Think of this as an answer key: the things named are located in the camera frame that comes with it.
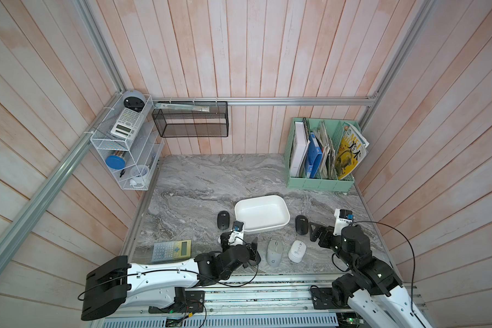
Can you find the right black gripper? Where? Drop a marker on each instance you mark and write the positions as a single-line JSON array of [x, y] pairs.
[[328, 233]]

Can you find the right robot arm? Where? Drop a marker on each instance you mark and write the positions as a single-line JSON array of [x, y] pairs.
[[370, 287]]

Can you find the blue lid jar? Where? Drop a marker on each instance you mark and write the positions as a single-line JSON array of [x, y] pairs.
[[116, 160]]

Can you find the grey mouse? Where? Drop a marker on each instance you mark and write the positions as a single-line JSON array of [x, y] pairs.
[[274, 252]]

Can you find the black mesh wall basket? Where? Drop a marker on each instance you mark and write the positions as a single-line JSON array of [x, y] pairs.
[[179, 119]]

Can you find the white binder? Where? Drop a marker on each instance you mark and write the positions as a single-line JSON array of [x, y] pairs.
[[299, 149]]

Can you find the blue folder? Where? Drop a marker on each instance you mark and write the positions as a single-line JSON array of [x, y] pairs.
[[314, 156]]

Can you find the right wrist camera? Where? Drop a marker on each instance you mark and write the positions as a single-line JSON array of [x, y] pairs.
[[343, 218]]

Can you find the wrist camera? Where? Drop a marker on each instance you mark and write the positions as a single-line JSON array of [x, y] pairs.
[[237, 234], [343, 218]]

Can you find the white plastic storage box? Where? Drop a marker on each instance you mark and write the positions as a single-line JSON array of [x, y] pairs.
[[262, 214]]

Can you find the white calculator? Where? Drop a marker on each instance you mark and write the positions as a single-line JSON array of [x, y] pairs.
[[127, 124]]

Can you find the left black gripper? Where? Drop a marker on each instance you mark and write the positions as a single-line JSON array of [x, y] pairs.
[[253, 249]]

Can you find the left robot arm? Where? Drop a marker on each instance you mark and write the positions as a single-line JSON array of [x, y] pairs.
[[119, 283]]

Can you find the white wire wall shelf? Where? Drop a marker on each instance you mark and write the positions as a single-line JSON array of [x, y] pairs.
[[143, 150]]

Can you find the yellow magazine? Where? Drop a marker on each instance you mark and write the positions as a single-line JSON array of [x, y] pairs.
[[352, 150]]

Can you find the white ribbed mouse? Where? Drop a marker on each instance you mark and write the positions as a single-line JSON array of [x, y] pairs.
[[297, 251]]

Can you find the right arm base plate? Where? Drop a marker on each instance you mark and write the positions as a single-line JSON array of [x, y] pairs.
[[329, 298]]

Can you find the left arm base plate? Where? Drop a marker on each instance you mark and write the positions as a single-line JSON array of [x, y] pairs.
[[183, 302]]

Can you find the newspapers stack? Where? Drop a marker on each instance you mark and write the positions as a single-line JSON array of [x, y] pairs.
[[326, 168]]

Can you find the round grey speaker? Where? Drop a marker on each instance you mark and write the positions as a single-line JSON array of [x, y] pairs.
[[134, 100]]

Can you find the black smooth mouse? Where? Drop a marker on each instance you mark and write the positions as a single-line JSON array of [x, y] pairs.
[[223, 220]]

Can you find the green file organizer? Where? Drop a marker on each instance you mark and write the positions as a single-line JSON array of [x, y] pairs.
[[334, 130]]

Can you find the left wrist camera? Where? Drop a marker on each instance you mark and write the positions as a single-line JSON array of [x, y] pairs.
[[237, 234]]

